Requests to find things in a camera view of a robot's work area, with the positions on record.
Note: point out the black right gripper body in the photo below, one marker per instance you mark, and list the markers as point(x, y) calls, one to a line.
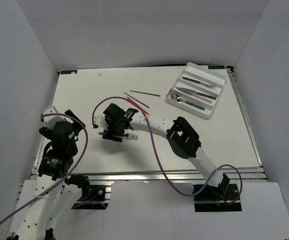
point(113, 128)

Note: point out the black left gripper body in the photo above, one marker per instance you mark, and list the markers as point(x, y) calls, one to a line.
point(46, 131)

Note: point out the knife with pink handle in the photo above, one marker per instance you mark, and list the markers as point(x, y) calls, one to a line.
point(199, 97)

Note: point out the knife with dark handle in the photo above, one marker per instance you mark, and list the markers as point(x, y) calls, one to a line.
point(193, 92)

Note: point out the fork with dark handle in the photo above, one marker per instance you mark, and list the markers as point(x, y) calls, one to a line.
point(210, 86)

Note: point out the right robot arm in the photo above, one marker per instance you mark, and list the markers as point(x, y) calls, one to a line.
point(181, 136)

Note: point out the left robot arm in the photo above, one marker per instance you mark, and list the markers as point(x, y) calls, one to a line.
point(57, 188)

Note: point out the orange chopstick left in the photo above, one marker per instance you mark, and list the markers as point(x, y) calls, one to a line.
point(130, 101)

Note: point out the orange chopstick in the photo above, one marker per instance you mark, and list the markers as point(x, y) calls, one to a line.
point(137, 105)
point(130, 101)

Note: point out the orange chopstick right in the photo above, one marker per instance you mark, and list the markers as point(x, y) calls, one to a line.
point(137, 105)

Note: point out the green chopstick near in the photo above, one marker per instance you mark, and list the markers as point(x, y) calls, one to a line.
point(136, 100)

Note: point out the green chopstick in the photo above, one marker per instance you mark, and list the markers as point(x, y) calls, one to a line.
point(136, 100)
point(145, 93)

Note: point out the green chopstick far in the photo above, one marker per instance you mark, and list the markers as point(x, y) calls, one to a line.
point(145, 93)

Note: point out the white divided cutlery tray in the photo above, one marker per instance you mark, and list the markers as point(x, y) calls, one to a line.
point(201, 73)

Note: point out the blue label sticker right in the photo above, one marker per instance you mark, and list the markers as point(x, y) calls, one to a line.
point(216, 67)

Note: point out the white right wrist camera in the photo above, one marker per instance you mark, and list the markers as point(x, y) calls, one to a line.
point(99, 121)

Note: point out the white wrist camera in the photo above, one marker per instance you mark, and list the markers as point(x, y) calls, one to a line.
point(49, 122)
point(99, 121)

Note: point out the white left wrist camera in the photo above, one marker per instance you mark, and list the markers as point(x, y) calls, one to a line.
point(49, 122)

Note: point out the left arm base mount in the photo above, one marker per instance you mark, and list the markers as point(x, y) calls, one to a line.
point(91, 197)

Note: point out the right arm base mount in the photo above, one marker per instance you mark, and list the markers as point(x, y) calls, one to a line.
point(211, 201)

